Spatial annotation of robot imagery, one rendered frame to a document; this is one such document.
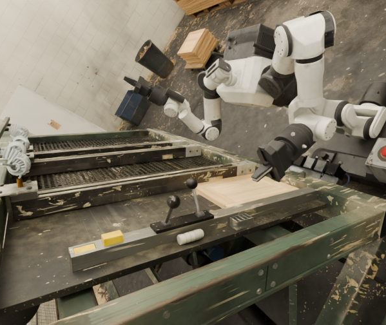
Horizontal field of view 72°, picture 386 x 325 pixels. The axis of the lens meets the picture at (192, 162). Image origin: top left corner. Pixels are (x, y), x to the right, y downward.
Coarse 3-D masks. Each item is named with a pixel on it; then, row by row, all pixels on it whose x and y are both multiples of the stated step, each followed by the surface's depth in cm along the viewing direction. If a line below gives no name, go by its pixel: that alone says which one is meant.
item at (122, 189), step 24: (216, 168) 128; (240, 168) 135; (0, 192) 83; (24, 192) 86; (48, 192) 95; (72, 192) 95; (96, 192) 100; (120, 192) 105; (144, 192) 110; (24, 216) 89
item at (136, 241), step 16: (288, 192) 108; (304, 192) 108; (224, 208) 92; (240, 208) 92; (256, 208) 94; (272, 208) 98; (192, 224) 80; (208, 224) 84; (224, 224) 87; (128, 240) 71; (144, 240) 73; (160, 240) 76; (176, 240) 78; (80, 256) 64; (96, 256) 67; (112, 256) 69
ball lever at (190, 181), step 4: (188, 180) 85; (192, 180) 85; (196, 180) 85; (188, 184) 85; (192, 184) 84; (196, 184) 85; (192, 188) 85; (196, 196) 85; (196, 200) 85; (196, 204) 84; (200, 212) 84; (200, 216) 83
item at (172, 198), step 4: (172, 196) 71; (176, 196) 71; (168, 200) 70; (172, 200) 70; (176, 200) 70; (168, 204) 70; (172, 204) 70; (176, 204) 70; (172, 208) 71; (168, 212) 74; (168, 216) 75; (168, 220) 76; (164, 224) 77; (168, 224) 77
